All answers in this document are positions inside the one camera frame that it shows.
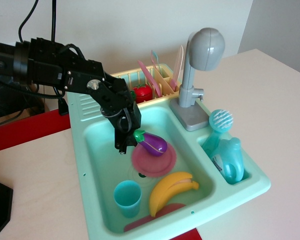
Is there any teal dish brush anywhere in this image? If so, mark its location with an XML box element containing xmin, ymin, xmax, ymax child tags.
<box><xmin>202</xmin><ymin>109</ymin><xmax>234</xmax><ymax>156</ymax></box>

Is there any black bag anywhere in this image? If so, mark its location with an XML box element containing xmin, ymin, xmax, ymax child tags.
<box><xmin>0</xmin><ymin>84</ymin><xmax>45</xmax><ymax>118</ymax></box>

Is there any purple toy eggplant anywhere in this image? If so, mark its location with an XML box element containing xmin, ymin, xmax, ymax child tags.
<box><xmin>133</xmin><ymin>130</ymin><xmax>168</xmax><ymax>157</ymax></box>

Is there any red toy tomato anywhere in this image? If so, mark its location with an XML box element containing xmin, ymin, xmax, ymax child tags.
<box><xmin>133</xmin><ymin>84</ymin><xmax>153</xmax><ymax>104</ymax></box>

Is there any mint green toy sink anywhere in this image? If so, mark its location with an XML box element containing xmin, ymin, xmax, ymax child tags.
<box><xmin>67</xmin><ymin>93</ymin><xmax>271</xmax><ymax>240</ymax></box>

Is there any teal detergent bottle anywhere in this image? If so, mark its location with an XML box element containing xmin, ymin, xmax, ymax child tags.
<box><xmin>210</xmin><ymin>137</ymin><xmax>245</xmax><ymax>185</ymax></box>

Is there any pink toy plate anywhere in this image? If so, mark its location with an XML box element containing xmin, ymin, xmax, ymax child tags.
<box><xmin>131</xmin><ymin>143</ymin><xmax>177</xmax><ymax>178</ymax></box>

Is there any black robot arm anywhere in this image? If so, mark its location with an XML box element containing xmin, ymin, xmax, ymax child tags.
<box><xmin>0</xmin><ymin>38</ymin><xmax>141</xmax><ymax>154</ymax></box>

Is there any pink toy knife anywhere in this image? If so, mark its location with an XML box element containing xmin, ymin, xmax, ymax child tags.
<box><xmin>172</xmin><ymin>45</ymin><xmax>184</xmax><ymax>82</ymax></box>

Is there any teal and pink utensil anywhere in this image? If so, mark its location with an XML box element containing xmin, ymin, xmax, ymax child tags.
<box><xmin>150</xmin><ymin>50</ymin><xmax>163</xmax><ymax>76</ymax></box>

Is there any yellow toy banana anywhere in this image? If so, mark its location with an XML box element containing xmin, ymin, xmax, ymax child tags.
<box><xmin>149</xmin><ymin>171</ymin><xmax>200</xmax><ymax>217</ymax></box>

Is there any teal toy cup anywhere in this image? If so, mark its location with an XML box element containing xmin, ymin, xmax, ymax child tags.
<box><xmin>113</xmin><ymin>180</ymin><xmax>142</xmax><ymax>218</ymax></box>

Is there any toy pineapple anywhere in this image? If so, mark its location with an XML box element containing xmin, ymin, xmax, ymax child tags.
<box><xmin>130</xmin><ymin>90</ymin><xmax>137</xmax><ymax>101</ymax></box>

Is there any pink plate in rack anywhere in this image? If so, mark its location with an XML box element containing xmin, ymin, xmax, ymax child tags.
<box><xmin>137</xmin><ymin>60</ymin><xmax>163</xmax><ymax>97</ymax></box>

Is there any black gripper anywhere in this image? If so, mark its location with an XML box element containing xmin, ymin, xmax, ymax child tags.
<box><xmin>106</xmin><ymin>101</ymin><xmax>142</xmax><ymax>154</ymax></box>

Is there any yellow dish rack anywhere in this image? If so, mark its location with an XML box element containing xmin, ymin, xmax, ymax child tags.
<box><xmin>111</xmin><ymin>64</ymin><xmax>181</xmax><ymax>107</ymax></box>

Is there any grey toy faucet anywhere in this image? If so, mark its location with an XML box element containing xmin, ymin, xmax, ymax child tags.
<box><xmin>169</xmin><ymin>27</ymin><xmax>225</xmax><ymax>132</ymax></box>

